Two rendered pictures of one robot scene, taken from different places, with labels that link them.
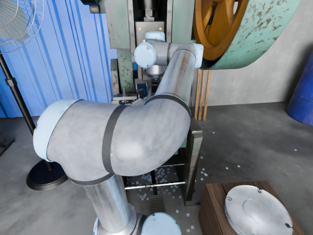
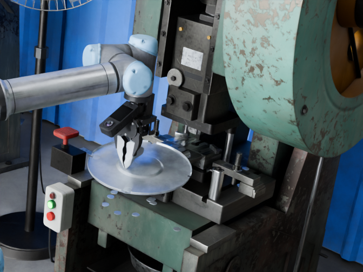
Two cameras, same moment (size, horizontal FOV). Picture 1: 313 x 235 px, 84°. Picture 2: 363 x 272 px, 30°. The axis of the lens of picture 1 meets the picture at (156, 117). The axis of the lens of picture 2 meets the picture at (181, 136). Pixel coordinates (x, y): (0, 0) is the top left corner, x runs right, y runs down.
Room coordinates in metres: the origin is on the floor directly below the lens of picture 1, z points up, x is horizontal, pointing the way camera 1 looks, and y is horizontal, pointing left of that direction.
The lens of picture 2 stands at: (-0.46, -1.23, 1.54)
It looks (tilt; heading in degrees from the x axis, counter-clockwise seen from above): 21 degrees down; 42
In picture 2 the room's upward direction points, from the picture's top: 9 degrees clockwise
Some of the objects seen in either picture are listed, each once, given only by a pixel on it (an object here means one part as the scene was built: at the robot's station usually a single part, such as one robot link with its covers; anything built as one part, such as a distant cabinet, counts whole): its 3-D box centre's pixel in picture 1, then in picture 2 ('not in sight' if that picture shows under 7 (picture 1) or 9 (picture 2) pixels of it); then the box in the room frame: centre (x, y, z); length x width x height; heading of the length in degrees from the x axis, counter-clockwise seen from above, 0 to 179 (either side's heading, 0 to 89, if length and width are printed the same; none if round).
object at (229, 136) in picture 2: not in sight; (229, 141); (1.10, -0.03, 0.81); 0.02 x 0.02 x 0.14
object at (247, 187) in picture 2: not in sight; (239, 169); (1.05, -0.13, 0.76); 0.17 x 0.06 x 0.10; 97
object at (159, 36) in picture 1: (154, 47); (140, 57); (0.72, 0.01, 1.09); 0.09 x 0.08 x 0.11; 166
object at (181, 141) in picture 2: (150, 94); (193, 150); (1.03, 0.04, 0.76); 0.15 x 0.09 x 0.05; 97
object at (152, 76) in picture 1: (155, 85); (136, 114); (0.73, 0.01, 0.94); 0.09 x 0.08 x 0.12; 7
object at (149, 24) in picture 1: (149, 49); (199, 66); (0.99, 0.04, 1.04); 0.17 x 0.15 x 0.30; 7
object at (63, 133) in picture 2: not in sight; (65, 141); (0.76, 0.34, 0.72); 0.07 x 0.06 x 0.08; 7
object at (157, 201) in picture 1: (153, 176); not in sight; (0.90, 0.03, 0.14); 0.59 x 0.10 x 0.05; 7
